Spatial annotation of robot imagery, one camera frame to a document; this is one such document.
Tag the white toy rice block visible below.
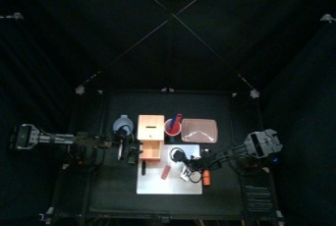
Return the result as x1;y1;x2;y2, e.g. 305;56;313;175
178;165;194;183

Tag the red-fronted wooden drawer with knob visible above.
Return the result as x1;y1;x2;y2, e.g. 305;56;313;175
138;140;164;163

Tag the orange toy carrot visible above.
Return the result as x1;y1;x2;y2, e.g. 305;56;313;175
201;169;212;187

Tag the white cutting board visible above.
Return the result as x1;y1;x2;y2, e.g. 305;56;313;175
134;143;205;196

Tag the pale blue bowl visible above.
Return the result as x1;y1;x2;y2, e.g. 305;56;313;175
112;114;134;141

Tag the wooden box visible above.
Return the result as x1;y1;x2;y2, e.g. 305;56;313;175
136;114;166;141

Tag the red plastic cup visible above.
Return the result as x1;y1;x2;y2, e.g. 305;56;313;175
162;118;184;138

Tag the red toy utensil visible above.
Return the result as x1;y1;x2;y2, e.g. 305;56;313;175
170;113;184;136

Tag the black panel with white text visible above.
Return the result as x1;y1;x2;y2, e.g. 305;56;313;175
241;184;278;218

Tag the black cable loop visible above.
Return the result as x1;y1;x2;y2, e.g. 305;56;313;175
168;146;194;165

